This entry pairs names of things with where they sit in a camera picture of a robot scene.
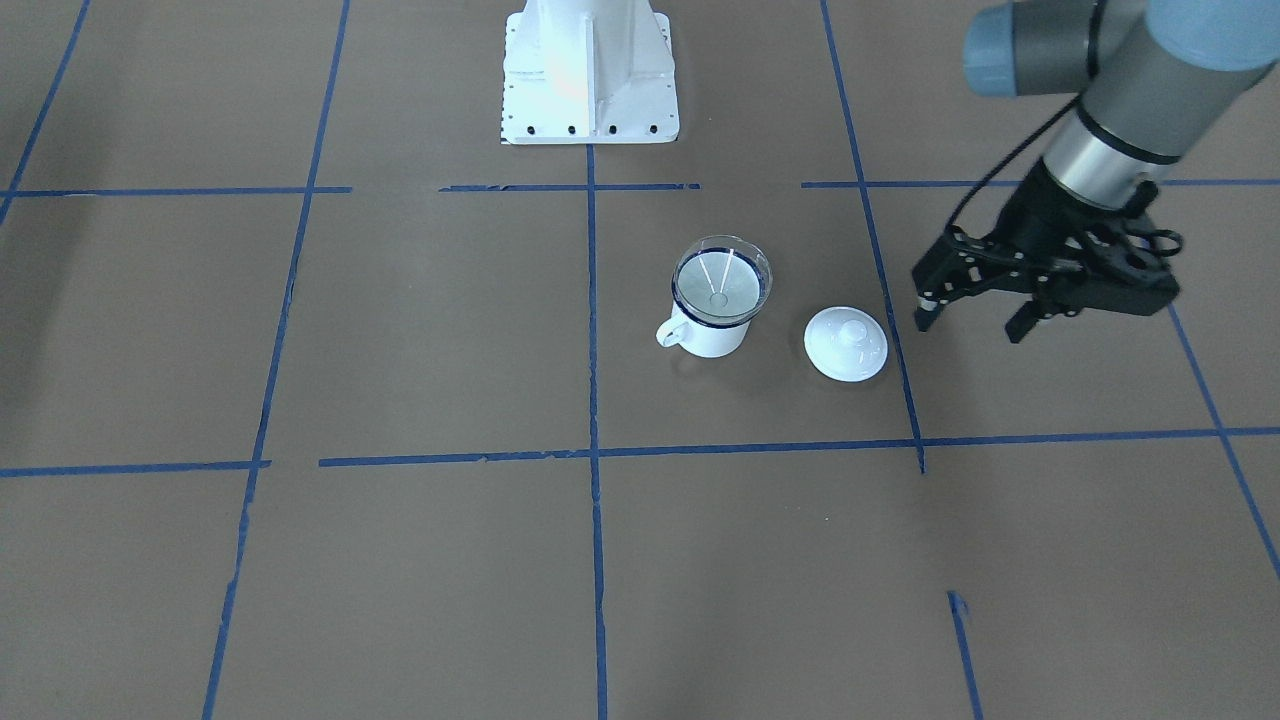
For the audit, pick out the white enamel mug lid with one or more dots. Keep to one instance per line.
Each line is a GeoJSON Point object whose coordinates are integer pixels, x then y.
{"type": "Point", "coordinates": [846, 344]}

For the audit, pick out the white enamel mug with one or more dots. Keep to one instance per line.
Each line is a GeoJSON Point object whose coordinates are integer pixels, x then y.
{"type": "Point", "coordinates": [695, 339]}

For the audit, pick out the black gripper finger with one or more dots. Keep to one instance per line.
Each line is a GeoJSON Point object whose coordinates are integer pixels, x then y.
{"type": "Point", "coordinates": [929, 308]}
{"type": "Point", "coordinates": [1028, 316]}

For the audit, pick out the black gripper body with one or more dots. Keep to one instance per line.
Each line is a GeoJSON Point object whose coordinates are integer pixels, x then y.
{"type": "Point", "coordinates": [1036, 215]}

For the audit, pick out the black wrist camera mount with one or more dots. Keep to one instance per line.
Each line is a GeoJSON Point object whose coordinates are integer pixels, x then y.
{"type": "Point", "coordinates": [1118, 269]}

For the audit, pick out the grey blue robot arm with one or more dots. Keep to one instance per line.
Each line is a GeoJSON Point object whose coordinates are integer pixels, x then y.
{"type": "Point", "coordinates": [1146, 80]}

